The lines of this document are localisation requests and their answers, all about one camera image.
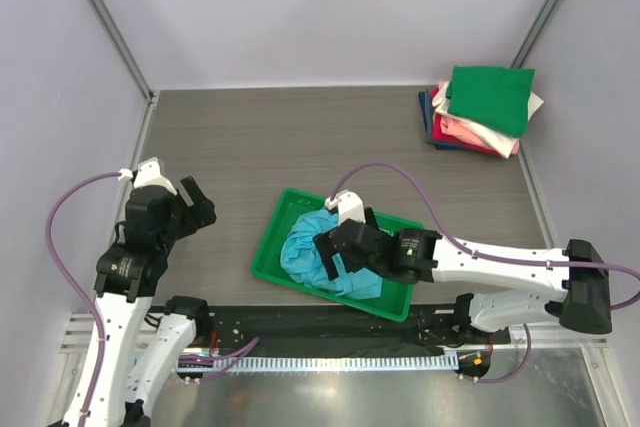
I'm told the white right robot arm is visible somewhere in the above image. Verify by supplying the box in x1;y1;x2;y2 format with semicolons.
313;209;612;343

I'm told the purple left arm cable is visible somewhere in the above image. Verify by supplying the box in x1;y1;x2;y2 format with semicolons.
46;170;261;418

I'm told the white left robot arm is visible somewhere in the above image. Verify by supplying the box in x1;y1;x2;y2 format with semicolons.
58;171;216;426

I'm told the folded green t shirt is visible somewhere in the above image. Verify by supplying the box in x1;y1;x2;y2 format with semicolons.
446;66;535;138

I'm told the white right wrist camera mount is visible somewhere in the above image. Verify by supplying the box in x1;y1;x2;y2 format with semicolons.
324;190;366;225

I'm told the light blue t shirt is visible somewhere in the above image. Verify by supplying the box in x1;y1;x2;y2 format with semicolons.
280;209;383;301

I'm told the folded red t shirt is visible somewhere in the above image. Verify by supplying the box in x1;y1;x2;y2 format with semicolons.
427;87;500;157

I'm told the folded navy t shirt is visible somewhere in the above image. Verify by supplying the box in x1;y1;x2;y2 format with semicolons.
418;91;468;151

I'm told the folded cream t shirt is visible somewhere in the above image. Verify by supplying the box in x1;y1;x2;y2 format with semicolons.
432;80;544;158

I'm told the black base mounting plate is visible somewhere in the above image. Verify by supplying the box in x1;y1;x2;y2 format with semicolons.
149;304;512;359

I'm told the aluminium corner post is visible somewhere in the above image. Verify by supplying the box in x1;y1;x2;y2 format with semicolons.
87;0;154;103
510;0;563;68

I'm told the right aluminium corner post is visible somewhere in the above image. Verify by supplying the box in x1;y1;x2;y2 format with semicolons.
510;0;563;68

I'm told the green plastic tray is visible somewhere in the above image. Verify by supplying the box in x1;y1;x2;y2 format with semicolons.
251;189;413;322

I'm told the slotted grey cable duct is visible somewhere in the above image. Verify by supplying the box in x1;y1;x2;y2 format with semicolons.
177;352;459;375

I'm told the left aluminium corner post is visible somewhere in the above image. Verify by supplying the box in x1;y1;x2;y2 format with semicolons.
87;0;154;103

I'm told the aluminium frame rail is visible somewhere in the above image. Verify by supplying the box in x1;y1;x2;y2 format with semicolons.
59;314;609;354

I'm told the folded pink t shirt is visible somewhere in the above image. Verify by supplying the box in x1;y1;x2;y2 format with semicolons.
440;116;490;149

